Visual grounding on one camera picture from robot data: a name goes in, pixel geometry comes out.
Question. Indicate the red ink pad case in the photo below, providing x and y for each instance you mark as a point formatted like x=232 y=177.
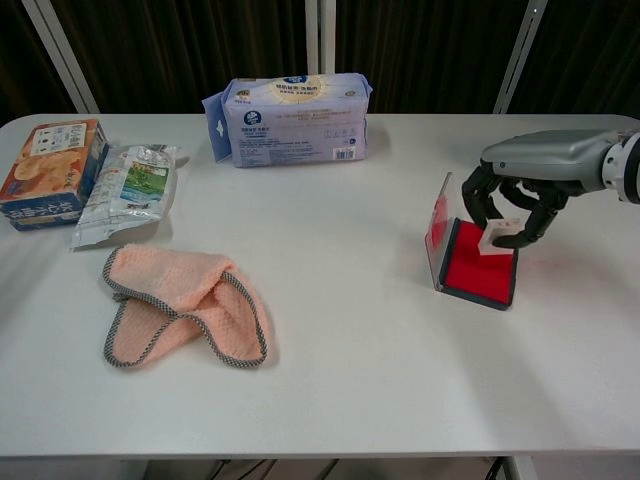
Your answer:
x=475 y=275

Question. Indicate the orange biscuit box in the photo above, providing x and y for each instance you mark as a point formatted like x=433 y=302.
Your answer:
x=45 y=175

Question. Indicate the white frame post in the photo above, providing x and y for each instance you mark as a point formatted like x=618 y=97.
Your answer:
x=60 y=50
x=520 y=55
x=326 y=35

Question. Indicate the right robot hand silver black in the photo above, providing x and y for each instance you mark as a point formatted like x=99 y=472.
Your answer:
x=545 y=157

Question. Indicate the lavender tissue pack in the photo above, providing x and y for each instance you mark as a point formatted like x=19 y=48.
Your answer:
x=295 y=125

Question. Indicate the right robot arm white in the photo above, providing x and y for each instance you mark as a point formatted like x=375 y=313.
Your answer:
x=627 y=165

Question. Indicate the pink towel grey trim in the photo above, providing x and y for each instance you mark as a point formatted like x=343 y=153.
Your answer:
x=165 y=280

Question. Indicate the red and white stamp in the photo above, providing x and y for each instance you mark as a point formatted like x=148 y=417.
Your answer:
x=502 y=231

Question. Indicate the black pleated curtain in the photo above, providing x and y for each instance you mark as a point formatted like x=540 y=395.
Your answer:
x=165 y=50

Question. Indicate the silver snack bag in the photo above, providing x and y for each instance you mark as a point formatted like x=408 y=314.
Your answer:
x=130 y=190

